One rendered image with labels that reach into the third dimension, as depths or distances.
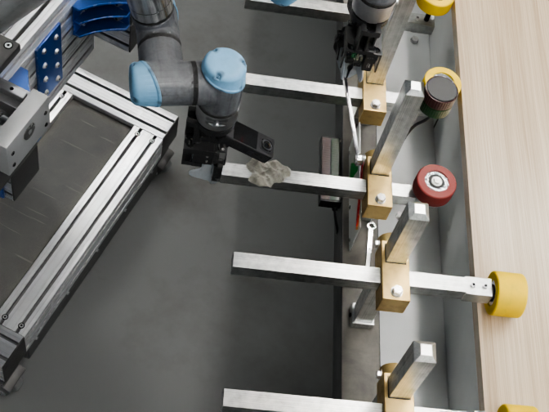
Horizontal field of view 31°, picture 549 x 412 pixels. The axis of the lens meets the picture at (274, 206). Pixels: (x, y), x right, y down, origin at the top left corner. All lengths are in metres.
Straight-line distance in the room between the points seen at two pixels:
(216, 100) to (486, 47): 0.74
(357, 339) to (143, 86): 0.68
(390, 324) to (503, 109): 0.50
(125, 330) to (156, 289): 0.15
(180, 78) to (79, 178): 1.05
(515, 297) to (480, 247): 0.16
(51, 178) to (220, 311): 0.58
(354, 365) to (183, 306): 0.88
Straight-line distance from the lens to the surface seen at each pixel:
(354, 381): 1.96
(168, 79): 1.68
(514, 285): 1.82
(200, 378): 2.67
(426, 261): 2.21
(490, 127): 2.10
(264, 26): 3.34
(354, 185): 1.97
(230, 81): 1.67
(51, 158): 2.72
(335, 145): 2.22
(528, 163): 2.08
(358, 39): 1.87
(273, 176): 1.94
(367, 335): 2.01
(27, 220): 2.63
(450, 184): 1.98
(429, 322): 2.15
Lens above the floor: 2.47
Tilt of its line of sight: 57 degrees down
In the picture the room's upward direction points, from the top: 17 degrees clockwise
